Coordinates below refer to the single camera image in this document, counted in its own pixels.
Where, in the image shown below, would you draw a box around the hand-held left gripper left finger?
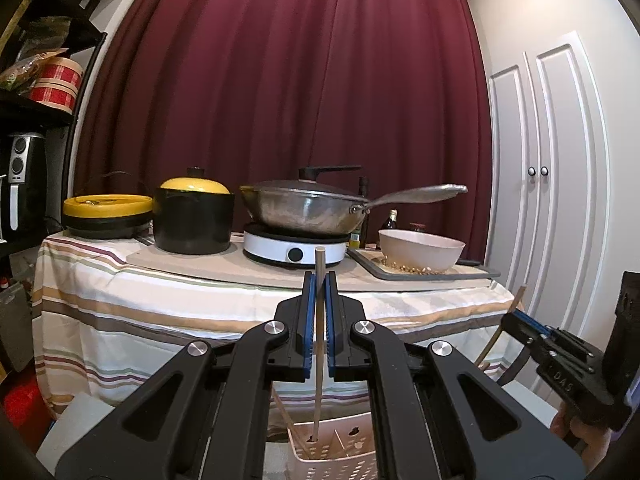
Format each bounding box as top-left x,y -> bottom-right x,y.
55,271 -> 318,480

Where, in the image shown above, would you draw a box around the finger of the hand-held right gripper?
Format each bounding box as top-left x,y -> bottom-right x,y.
514,309 -> 558,341
500,314 -> 543,387

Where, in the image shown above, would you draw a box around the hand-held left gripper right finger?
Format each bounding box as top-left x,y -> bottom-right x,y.
324,271 -> 586,480

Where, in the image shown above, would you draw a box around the light wooden chopstick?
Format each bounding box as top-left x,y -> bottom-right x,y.
475,285 -> 527,371
312,246 -> 326,442

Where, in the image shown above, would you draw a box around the bunch of wooden chopsticks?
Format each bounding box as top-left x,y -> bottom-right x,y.
271,385 -> 351,461

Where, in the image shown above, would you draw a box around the white plastic basket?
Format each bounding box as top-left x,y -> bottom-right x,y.
287,410 -> 379,480

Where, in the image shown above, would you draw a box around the person's right hand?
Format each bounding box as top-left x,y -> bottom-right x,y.
550,402 -> 615,472

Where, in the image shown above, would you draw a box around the grey tray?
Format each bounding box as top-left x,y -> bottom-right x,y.
347,247 -> 502,281

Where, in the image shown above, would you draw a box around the white induction cooker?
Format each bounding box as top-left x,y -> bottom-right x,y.
243,224 -> 350,265

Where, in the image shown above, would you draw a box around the dark oil bottle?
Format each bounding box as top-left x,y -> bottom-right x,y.
349,176 -> 374,250

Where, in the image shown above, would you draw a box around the white colander bowl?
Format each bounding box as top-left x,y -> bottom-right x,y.
377,229 -> 466,274

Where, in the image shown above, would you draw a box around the black pot with yellow lid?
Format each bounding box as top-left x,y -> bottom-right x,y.
152,167 -> 236,256

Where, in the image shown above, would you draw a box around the white cabinet doors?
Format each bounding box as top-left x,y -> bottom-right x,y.
487,30 -> 613,391

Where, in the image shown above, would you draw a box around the striped tablecloth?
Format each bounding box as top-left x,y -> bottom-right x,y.
31,232 -> 527,411

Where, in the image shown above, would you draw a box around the yellow-lidded electric griddle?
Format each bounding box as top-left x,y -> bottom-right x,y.
62,193 -> 154,240

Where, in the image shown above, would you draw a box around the dark red curtain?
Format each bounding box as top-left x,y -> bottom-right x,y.
72,0 -> 493,261

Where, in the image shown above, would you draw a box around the grey storage box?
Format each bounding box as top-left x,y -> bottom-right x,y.
0,282 -> 34,374

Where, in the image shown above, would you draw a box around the black and silver air fryer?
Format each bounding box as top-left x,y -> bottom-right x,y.
0,132 -> 49,244

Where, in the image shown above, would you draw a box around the black storage shelf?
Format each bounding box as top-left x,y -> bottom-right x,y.
0,0 -> 109,376

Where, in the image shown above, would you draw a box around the red striped round box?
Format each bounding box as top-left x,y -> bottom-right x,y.
28,56 -> 84,111

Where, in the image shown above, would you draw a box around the colourful snack bag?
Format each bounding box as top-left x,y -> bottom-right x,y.
0,48 -> 69,94

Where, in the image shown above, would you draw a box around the dark plastic snack bag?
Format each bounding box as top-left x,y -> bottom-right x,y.
20,15 -> 74,51

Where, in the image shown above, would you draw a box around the steel wok with long handle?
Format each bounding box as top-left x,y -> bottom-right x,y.
238,180 -> 469,237

